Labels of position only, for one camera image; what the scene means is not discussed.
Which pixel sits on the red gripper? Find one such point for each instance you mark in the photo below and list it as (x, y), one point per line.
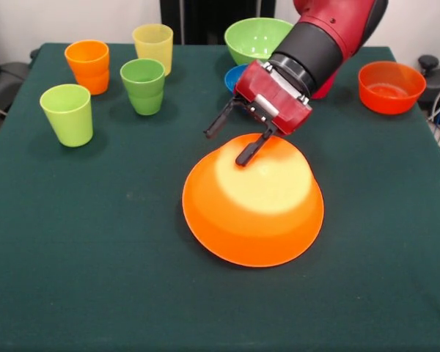
(267, 91)

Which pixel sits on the large orange bowl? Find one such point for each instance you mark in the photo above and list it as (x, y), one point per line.
(253, 220)

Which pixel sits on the large light green bowl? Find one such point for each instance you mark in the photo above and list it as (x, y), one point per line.
(253, 40)

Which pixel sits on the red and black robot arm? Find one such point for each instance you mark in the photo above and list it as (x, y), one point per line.
(322, 40)

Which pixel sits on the blue bowl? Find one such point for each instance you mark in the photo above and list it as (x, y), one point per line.
(232, 78)

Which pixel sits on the red cup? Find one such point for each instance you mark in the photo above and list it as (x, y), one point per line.
(324, 88)

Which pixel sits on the yellow cup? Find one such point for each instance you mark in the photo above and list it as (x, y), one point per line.
(152, 44)

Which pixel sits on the orange cup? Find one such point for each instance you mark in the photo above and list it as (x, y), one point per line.
(89, 73)

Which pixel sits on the small red-orange bowl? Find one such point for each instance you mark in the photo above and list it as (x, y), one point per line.
(392, 91)

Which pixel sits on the lime green cup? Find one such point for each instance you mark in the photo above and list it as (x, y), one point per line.
(67, 117)

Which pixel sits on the dark green tablecloth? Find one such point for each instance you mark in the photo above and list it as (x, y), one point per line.
(95, 275)

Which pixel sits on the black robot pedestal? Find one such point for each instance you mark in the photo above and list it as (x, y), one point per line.
(212, 14)

